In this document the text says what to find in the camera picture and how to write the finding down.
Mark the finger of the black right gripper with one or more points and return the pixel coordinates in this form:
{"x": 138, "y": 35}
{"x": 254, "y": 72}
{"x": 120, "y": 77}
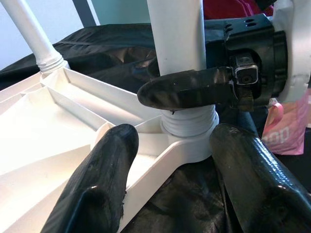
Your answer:
{"x": 153, "y": 70}
{"x": 184, "y": 89}

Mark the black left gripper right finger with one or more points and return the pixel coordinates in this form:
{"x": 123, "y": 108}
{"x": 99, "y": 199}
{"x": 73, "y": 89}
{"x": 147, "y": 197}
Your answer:
{"x": 257, "y": 184}

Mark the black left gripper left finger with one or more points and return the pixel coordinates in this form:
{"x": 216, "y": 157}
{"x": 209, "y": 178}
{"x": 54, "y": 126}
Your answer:
{"x": 102, "y": 182}

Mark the white plastic table leg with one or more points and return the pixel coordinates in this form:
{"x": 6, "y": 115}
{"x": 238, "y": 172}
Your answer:
{"x": 179, "y": 36}
{"x": 36, "y": 36}

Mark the white plastic table top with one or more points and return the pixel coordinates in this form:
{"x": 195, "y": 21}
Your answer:
{"x": 36, "y": 121}

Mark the dark red fabric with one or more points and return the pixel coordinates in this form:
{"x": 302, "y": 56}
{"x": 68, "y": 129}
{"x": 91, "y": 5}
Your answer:
{"x": 230, "y": 8}

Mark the pink plastic bag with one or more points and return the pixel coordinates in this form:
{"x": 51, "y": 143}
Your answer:
{"x": 286, "y": 131}

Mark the black plastic table cover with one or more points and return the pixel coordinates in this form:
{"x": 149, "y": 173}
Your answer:
{"x": 189, "y": 199}

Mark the large white board panel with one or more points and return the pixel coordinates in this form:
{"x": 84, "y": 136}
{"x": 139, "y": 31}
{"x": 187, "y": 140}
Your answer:
{"x": 63, "y": 21}

